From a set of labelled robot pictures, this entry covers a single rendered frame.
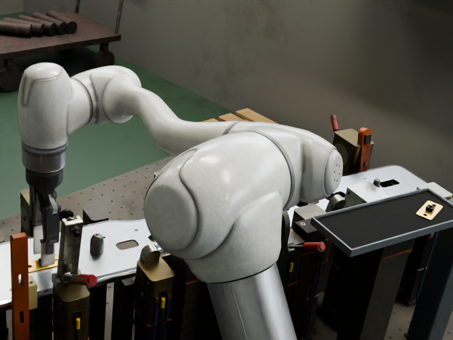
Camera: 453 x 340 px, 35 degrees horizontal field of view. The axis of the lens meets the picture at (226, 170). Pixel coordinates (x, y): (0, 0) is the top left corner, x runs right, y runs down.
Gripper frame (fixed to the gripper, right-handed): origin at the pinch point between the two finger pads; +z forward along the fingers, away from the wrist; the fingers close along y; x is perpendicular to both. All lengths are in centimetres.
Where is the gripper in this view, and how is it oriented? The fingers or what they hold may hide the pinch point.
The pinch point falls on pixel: (44, 246)
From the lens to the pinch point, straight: 163.9
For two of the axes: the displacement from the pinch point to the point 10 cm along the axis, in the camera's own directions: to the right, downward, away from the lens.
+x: -8.4, 1.6, -5.1
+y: -5.2, -4.6, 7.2
